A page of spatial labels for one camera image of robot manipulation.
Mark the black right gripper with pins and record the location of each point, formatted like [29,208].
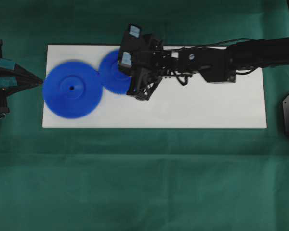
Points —
[142,57]

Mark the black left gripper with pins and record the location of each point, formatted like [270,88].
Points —
[21,80]

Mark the small blue plastic gear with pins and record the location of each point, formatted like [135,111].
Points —
[111,78]

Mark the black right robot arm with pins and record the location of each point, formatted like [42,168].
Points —
[223,65]

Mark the large blue plastic gear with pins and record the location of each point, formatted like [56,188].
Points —
[72,89]

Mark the white rectangular board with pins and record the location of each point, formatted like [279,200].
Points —
[197,105]

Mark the green table cloth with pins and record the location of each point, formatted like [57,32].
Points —
[140,179]

